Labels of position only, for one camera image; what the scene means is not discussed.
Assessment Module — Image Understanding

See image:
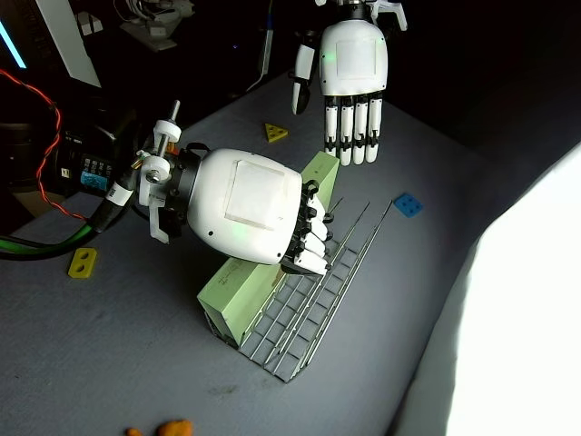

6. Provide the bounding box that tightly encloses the white device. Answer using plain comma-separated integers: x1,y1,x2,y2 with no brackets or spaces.
118,0,196,52

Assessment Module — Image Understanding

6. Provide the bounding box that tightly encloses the white and blue pole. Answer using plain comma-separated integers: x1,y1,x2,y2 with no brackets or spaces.
247,0,276,94

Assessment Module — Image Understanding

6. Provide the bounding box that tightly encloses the blue square block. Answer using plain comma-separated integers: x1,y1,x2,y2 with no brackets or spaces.
392,193,424,220

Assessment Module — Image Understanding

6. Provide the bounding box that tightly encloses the light green book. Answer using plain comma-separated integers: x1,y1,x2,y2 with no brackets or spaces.
197,152,341,350

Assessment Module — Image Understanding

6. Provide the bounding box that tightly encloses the orange toy chicken wing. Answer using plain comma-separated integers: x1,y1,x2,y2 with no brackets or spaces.
124,418,194,436

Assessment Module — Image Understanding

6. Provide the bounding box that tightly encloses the yellow triangle block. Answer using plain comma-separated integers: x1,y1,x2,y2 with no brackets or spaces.
264,122,290,144

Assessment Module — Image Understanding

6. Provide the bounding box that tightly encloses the red cable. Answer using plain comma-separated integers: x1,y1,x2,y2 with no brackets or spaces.
0,67,87,223

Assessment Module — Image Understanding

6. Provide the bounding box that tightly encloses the yellow block with holes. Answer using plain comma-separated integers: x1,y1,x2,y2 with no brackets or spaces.
66,247,99,280

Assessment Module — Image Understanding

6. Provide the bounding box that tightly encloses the cyan light strip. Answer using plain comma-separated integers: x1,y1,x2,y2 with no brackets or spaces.
0,17,28,70

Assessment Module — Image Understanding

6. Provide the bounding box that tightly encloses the white slanted panel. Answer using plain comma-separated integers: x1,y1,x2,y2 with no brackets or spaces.
34,0,102,90

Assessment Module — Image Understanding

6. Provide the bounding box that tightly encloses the black exterior camera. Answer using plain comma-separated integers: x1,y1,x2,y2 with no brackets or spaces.
54,108,137,199

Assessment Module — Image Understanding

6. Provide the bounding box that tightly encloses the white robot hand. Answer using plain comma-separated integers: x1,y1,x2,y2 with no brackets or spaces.
290,20,390,167
188,148,336,277

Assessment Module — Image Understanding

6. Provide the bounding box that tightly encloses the grey table cloth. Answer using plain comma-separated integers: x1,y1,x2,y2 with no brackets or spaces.
0,67,581,436

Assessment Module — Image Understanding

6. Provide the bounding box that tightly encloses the white wire rack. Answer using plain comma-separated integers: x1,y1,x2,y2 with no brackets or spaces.
206,197,394,385

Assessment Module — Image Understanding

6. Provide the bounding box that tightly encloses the black and green cable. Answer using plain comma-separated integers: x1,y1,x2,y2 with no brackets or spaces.
0,176,137,261

